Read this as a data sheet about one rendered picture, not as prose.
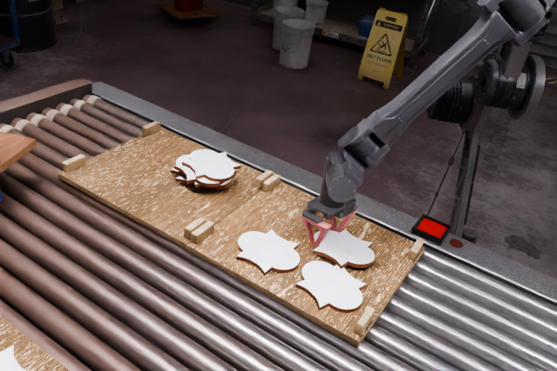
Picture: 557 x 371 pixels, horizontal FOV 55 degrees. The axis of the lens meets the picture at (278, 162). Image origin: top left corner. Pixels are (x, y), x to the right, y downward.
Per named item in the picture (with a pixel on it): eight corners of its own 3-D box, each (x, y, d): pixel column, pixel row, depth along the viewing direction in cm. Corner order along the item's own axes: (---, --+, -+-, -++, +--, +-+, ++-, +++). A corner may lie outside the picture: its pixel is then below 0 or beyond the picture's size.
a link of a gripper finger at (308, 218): (339, 245, 119) (346, 209, 115) (321, 257, 114) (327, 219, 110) (315, 232, 123) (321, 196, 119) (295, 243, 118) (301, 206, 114)
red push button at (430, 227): (423, 221, 136) (424, 217, 135) (446, 231, 133) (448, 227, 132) (414, 233, 131) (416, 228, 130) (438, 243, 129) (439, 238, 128)
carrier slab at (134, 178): (158, 131, 159) (158, 127, 158) (274, 183, 142) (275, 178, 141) (58, 178, 133) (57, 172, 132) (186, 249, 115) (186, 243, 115)
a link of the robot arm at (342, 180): (385, 150, 113) (356, 122, 110) (394, 174, 102) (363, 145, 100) (343, 186, 116) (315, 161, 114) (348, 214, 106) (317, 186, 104)
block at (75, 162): (81, 162, 137) (80, 152, 136) (86, 165, 136) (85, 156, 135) (61, 171, 133) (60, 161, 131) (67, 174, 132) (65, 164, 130)
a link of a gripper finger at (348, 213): (352, 236, 123) (360, 200, 119) (335, 248, 118) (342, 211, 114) (328, 224, 127) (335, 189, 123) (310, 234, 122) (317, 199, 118)
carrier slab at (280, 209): (275, 185, 142) (276, 179, 141) (423, 252, 124) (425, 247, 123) (186, 250, 115) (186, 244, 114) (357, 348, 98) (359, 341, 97)
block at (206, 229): (208, 228, 120) (209, 219, 118) (215, 233, 119) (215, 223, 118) (190, 242, 115) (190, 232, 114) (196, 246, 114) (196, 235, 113)
